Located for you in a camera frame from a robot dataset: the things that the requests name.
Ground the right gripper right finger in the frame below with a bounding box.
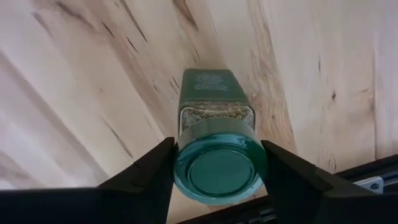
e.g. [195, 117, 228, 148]
[262, 139, 398, 224]

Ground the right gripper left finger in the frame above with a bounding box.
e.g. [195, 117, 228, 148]
[0, 136, 177, 224]

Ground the green-lidded herb spice jar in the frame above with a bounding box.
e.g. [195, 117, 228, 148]
[173, 68, 270, 206]

